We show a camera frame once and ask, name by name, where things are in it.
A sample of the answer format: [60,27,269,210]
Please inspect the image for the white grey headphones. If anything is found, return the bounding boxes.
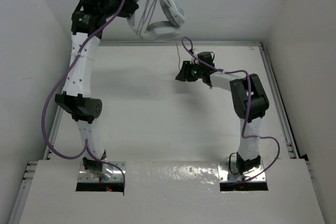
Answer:
[127,0,185,40]

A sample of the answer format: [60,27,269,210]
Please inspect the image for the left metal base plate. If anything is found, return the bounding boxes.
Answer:
[77,162,126,183]

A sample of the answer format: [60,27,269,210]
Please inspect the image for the grey headphone cable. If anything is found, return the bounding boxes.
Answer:
[137,0,182,65]

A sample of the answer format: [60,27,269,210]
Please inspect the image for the metal base plate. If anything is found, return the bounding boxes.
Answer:
[218,161,267,183]
[77,162,126,183]

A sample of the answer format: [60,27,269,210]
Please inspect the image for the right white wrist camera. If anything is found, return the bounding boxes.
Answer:
[190,55,199,65]

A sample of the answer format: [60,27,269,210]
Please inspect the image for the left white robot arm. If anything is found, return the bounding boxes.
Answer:
[55,0,139,181]

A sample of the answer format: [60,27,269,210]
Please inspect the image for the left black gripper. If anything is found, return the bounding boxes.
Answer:
[99,0,139,20]

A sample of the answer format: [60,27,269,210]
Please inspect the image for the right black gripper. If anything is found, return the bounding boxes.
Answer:
[176,60,204,82]

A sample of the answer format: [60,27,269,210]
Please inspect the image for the white front cover board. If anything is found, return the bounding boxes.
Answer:
[19,159,324,223]

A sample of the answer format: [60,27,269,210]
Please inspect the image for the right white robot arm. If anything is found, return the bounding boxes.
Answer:
[175,50,269,175]

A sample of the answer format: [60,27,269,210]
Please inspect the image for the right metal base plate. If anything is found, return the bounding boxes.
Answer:
[218,161,267,183]

